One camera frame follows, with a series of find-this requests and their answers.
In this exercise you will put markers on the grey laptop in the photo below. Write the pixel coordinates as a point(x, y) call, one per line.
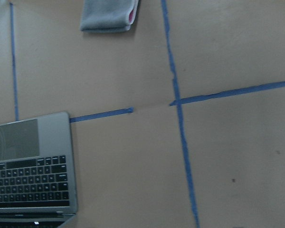
point(37, 174)

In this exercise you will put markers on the folded grey cloth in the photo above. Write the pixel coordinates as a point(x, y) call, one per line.
point(108, 16)

